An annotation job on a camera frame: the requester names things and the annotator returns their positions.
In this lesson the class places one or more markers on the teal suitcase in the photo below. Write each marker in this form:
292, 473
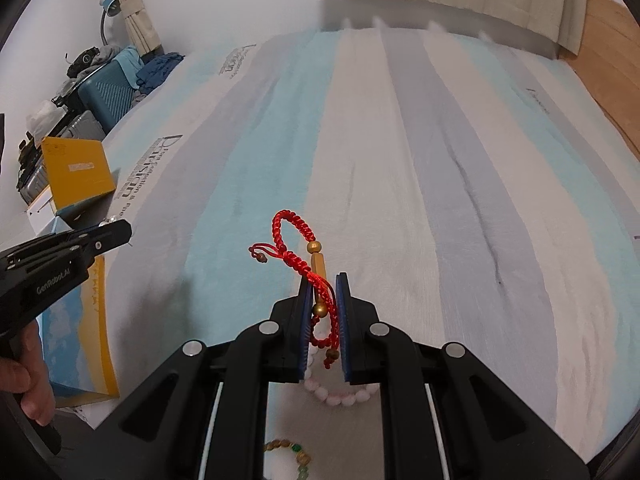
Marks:
110, 95

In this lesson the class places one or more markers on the yellow box lid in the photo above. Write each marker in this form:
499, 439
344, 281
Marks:
75, 170

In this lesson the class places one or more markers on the grey suitcase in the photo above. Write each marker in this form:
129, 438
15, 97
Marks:
75, 125

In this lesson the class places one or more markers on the white plastic bag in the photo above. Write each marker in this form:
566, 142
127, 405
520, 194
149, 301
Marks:
45, 115

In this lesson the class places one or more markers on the dark blue clothes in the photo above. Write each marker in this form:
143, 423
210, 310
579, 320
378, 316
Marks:
160, 70

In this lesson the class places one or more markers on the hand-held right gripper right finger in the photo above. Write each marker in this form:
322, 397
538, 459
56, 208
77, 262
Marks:
342, 320

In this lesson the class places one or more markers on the narrow beige curtain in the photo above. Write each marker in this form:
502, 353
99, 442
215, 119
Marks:
140, 20

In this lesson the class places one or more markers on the person's left hand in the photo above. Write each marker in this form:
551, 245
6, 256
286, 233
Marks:
30, 380

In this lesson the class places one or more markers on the blue desk lamp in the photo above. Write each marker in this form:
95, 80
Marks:
112, 6

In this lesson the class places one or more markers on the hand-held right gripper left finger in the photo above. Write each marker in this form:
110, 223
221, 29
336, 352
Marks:
305, 330

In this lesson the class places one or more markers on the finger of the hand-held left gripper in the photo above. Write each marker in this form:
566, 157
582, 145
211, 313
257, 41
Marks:
100, 240

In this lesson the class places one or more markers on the wooden headboard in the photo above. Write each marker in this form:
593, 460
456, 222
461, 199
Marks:
610, 60

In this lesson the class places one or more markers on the blue cloud-print box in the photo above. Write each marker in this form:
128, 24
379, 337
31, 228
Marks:
65, 340

